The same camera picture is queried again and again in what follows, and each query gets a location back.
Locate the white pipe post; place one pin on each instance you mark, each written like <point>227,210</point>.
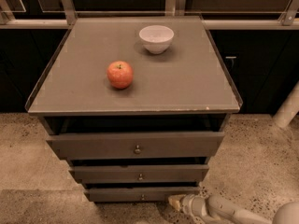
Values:
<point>288,109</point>

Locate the metal railing frame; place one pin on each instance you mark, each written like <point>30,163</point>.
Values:
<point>214,14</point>

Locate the dark background cabinet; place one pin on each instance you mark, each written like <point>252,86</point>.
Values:
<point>264,65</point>

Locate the grey drawer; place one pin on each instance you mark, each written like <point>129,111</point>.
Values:
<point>123,195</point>
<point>139,173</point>
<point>93,146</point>

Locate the grey drawer cabinet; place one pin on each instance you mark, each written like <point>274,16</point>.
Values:
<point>136,106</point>

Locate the red apple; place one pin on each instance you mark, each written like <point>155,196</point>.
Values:
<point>120,74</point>

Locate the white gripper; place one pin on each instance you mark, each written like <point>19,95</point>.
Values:
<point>191,204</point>

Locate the white ceramic bowl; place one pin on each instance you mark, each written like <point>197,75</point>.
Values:
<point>156,38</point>

